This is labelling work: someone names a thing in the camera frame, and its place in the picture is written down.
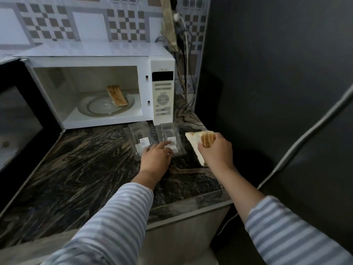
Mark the person's left forearm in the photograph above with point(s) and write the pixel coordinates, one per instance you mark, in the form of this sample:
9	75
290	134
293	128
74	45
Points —
110	223

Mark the person's left hand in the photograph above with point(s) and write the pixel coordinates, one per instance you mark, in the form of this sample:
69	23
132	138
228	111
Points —
155	162

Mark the person's right hand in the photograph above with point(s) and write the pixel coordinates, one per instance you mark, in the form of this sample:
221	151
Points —
217	154

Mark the person's left thumb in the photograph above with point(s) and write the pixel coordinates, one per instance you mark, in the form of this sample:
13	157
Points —
170	155

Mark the black refrigerator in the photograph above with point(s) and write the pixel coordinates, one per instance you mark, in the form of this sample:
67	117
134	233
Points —
275	79

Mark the clear plastic sandwich container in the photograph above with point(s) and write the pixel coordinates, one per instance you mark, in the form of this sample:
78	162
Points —
172	132
136	137

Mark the person's right thumb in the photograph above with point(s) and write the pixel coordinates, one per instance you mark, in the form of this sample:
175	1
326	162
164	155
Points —
201	150

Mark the white power plug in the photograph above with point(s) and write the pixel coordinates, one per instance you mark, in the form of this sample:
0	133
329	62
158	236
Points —
177	17

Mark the glass microwave turntable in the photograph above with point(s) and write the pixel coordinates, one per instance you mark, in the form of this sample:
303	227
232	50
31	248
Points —
93	107

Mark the grey counter cabinet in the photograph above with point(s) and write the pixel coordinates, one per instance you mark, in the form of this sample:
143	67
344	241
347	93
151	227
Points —
182	234

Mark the person's right forearm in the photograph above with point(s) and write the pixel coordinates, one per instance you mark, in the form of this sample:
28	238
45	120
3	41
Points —
264	218

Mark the toasted sandwich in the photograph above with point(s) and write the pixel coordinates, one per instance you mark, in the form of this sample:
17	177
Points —
117	95
199	140

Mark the white microwave oven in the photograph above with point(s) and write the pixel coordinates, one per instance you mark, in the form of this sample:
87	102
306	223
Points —
162	79

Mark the black microwave door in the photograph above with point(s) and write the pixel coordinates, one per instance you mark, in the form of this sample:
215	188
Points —
19	126

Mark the marbled wall socket strip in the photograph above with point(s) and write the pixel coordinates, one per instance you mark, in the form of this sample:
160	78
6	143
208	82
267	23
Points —
168	22

